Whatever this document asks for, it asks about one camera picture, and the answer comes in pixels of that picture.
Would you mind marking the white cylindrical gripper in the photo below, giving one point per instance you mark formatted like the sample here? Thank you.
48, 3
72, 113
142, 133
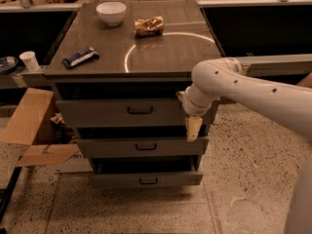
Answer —
187, 106

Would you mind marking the grey top drawer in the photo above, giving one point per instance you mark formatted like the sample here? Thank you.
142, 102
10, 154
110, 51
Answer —
140, 112

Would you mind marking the grey drawer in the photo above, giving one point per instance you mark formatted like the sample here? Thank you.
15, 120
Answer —
140, 112
146, 180
141, 147

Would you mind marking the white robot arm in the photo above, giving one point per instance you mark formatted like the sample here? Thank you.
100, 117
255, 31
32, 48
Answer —
287, 105

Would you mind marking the grey middle drawer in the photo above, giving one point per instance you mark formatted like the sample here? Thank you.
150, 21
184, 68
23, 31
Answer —
141, 147

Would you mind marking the grey drawer cabinet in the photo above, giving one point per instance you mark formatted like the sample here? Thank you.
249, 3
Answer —
128, 66

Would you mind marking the grey bottom drawer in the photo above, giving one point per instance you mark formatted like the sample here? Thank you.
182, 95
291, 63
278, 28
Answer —
146, 180

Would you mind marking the crumpled gold snack bag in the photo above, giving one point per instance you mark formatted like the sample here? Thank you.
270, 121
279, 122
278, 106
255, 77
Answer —
149, 27

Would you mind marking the dark blue snack bar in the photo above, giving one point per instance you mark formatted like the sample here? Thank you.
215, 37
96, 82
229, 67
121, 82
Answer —
80, 57

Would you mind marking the white ceramic bowl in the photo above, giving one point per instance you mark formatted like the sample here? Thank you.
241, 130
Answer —
111, 13

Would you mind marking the brown cardboard box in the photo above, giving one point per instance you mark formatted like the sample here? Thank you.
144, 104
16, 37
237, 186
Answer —
31, 125

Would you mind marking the white paper cup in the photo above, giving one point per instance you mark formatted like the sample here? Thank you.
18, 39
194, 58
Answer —
30, 60

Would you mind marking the black round lid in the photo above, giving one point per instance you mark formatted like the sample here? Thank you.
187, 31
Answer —
8, 65

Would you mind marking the metal shelf rail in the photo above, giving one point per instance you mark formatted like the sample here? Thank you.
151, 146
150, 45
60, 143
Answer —
276, 65

